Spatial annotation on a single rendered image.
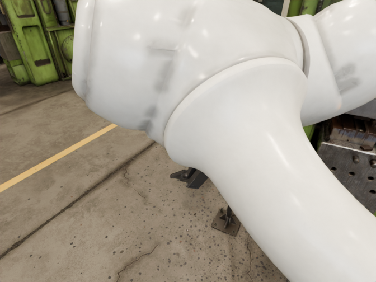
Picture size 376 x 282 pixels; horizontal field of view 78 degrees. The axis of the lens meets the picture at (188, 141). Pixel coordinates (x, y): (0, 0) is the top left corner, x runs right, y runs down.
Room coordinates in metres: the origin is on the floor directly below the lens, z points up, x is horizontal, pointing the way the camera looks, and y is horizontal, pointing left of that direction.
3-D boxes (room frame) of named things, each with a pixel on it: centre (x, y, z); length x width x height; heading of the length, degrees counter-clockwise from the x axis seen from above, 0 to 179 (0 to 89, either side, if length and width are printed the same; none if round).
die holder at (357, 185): (1.17, -1.00, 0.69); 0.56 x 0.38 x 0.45; 154
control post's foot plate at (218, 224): (1.17, -0.32, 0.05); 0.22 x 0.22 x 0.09; 64
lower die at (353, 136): (1.18, -0.95, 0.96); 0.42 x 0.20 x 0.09; 154
